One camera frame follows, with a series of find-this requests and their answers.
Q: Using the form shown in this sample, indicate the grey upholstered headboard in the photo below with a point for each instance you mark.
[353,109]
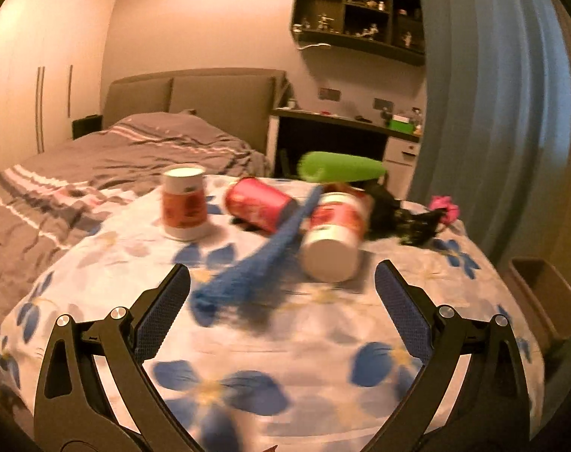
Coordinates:
[237,100]

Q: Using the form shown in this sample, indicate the white wardrobe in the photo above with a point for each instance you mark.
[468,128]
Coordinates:
[51,59]

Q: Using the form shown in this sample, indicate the grey striped blanket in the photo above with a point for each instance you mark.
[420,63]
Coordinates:
[51,201]

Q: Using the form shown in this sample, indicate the green foam roll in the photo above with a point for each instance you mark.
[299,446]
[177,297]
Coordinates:
[328,167]

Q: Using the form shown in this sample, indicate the white drawer cabinet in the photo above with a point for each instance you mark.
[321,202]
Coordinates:
[400,159]

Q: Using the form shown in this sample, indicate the black nightstand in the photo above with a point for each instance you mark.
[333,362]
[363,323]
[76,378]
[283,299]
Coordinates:
[87,125]

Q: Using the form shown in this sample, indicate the blue knitted cloth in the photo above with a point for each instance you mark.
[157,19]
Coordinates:
[240,283]

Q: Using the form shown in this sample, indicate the blue curtain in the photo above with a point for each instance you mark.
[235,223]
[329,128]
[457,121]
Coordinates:
[497,113]

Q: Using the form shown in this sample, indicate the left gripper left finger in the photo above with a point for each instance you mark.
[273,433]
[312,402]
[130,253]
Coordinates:
[93,393]

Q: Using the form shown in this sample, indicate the green box on desk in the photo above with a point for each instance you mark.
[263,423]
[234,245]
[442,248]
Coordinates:
[402,124]

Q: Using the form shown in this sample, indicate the dark desk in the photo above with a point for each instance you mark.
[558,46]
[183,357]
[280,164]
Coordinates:
[293,133]

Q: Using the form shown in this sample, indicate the red paper cup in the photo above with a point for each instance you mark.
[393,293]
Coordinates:
[259,204]

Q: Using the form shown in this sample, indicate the dark wall shelf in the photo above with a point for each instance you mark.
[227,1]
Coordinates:
[389,28]

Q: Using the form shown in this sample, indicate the brown trash bin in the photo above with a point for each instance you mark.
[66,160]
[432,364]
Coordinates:
[544,298]

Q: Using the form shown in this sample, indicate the pink plastic bag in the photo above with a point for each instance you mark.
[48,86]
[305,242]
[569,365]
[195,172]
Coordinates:
[445,204]

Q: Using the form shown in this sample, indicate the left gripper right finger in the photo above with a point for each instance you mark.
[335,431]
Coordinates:
[471,392]

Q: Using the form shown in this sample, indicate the white orange cup upright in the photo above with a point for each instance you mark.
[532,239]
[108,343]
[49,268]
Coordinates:
[184,208]

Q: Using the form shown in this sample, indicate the floral bed sheet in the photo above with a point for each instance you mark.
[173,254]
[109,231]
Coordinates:
[309,366]

